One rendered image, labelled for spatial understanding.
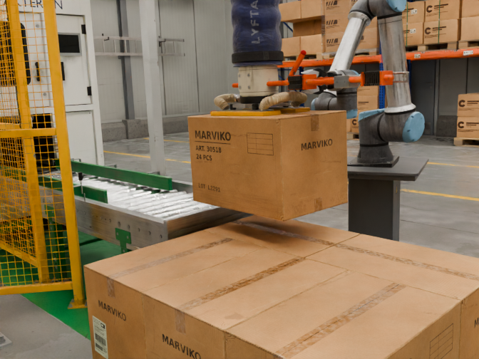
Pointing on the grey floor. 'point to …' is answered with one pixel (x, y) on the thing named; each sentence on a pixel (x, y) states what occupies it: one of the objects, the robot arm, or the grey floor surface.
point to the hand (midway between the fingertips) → (306, 82)
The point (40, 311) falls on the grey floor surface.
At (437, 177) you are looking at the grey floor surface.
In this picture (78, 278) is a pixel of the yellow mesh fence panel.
